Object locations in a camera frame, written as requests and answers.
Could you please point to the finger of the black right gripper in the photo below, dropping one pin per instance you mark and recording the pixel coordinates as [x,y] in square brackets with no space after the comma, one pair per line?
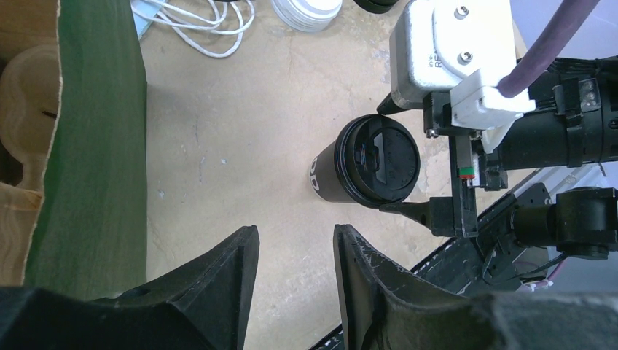
[452,216]
[393,103]

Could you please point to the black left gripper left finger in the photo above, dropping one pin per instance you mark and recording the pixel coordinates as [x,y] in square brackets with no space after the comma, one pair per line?
[202,304]

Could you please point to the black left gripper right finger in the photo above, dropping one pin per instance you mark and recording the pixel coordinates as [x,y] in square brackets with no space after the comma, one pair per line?
[502,320]

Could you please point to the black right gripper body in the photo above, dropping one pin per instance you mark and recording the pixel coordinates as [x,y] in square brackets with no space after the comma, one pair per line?
[574,123]

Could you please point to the single black coffee lid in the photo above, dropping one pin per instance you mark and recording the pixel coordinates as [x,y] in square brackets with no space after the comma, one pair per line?
[377,160]

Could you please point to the dark takeout coffee cup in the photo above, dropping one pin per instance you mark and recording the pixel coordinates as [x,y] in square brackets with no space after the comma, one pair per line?
[323,177]

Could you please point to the green paper bag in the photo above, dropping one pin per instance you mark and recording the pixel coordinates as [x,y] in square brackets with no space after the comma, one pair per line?
[84,234]

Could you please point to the brown pulp cup carrier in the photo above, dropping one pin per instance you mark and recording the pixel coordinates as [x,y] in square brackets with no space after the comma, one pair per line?
[30,86]

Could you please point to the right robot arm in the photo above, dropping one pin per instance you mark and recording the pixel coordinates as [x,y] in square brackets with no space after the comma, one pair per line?
[529,229]

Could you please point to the white lid stack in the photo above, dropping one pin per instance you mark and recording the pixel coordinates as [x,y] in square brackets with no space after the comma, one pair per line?
[307,16]

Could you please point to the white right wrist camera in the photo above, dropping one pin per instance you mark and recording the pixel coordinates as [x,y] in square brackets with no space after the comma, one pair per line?
[463,48]

